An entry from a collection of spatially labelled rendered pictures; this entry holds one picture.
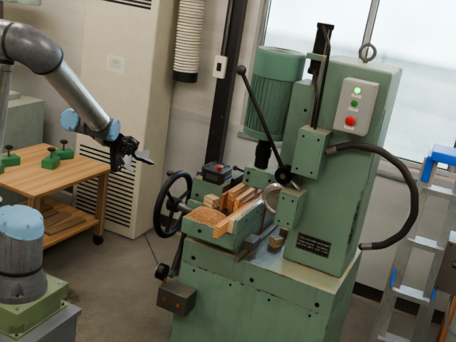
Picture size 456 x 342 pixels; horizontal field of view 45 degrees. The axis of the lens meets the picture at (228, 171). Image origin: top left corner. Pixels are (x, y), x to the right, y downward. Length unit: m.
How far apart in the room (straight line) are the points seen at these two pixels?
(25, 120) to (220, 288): 2.36
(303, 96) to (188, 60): 1.57
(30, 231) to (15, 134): 2.22
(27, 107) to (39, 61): 2.24
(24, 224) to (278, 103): 0.91
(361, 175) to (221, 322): 0.75
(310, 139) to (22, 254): 0.97
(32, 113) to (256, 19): 1.70
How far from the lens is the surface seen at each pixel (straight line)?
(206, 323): 2.14
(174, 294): 2.05
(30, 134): 4.11
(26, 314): 1.91
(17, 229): 1.81
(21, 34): 1.79
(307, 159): 1.79
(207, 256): 2.02
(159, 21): 3.34
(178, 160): 3.71
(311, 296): 1.91
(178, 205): 2.26
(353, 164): 1.84
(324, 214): 1.91
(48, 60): 1.80
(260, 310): 2.01
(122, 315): 3.01
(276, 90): 1.91
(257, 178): 2.04
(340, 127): 1.76
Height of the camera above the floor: 1.72
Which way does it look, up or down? 19 degrees down
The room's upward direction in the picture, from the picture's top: 9 degrees clockwise
